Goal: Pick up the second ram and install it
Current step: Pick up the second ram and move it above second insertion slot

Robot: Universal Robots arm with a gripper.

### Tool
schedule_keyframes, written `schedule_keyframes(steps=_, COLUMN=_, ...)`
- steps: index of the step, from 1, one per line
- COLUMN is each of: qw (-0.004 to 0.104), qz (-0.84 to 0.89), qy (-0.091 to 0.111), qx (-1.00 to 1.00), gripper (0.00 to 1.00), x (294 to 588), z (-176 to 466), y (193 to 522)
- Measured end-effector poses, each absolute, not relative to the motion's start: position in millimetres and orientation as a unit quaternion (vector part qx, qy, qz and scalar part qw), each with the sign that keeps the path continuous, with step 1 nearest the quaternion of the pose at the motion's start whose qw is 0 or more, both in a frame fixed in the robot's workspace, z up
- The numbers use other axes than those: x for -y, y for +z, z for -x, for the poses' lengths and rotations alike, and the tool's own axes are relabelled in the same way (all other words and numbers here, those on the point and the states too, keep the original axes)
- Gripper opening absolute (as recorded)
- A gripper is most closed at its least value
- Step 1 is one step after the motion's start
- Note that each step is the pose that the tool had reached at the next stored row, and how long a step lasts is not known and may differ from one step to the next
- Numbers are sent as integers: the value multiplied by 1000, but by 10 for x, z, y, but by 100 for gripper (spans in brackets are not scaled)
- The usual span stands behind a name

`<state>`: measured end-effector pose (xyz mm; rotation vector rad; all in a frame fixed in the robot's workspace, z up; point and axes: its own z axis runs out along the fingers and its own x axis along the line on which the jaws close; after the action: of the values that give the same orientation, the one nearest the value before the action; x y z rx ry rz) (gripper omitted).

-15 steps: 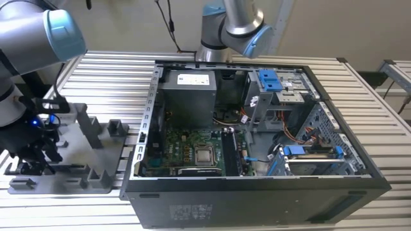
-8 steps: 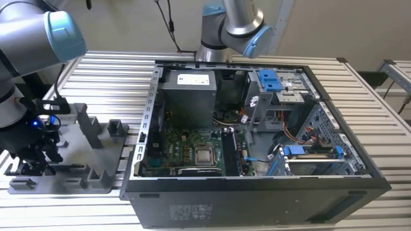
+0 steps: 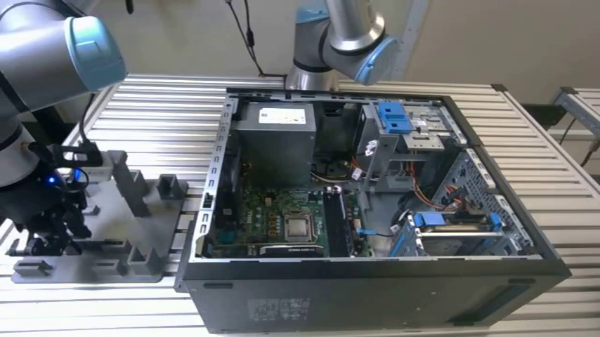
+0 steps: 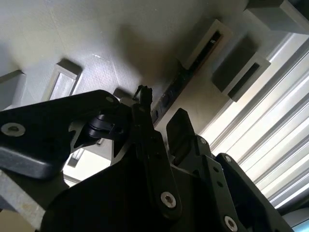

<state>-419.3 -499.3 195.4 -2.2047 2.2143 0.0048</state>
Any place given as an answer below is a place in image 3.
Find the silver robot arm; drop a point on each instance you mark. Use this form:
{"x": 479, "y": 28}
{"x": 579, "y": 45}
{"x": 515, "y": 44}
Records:
{"x": 38, "y": 52}

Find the grey parts rack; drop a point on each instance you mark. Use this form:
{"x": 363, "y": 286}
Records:
{"x": 117, "y": 224}

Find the green motherboard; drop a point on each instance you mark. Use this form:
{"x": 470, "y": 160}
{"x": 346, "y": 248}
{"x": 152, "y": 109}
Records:
{"x": 263, "y": 217}

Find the grey power supply unit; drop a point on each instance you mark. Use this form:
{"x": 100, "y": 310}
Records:
{"x": 272, "y": 151}

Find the CPU socket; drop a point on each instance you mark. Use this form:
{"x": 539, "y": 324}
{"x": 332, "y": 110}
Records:
{"x": 284, "y": 228}

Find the silver CPU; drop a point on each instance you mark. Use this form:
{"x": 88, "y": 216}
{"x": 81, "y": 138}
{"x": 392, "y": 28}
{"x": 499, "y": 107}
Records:
{"x": 300, "y": 229}

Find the black PC case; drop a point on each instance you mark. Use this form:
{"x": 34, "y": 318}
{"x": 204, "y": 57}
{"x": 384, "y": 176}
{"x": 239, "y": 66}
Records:
{"x": 328, "y": 298}

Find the grey metal drive cage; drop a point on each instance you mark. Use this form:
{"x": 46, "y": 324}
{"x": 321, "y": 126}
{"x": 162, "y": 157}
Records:
{"x": 383, "y": 158}

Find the blue plastic drive latch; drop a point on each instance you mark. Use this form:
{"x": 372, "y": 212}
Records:
{"x": 402, "y": 126}
{"x": 391, "y": 109}

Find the hard disk in blue carrier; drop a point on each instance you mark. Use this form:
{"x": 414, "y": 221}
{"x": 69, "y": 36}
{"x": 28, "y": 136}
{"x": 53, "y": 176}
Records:
{"x": 430, "y": 220}

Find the aluminium frame table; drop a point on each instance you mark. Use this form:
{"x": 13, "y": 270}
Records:
{"x": 582, "y": 105}

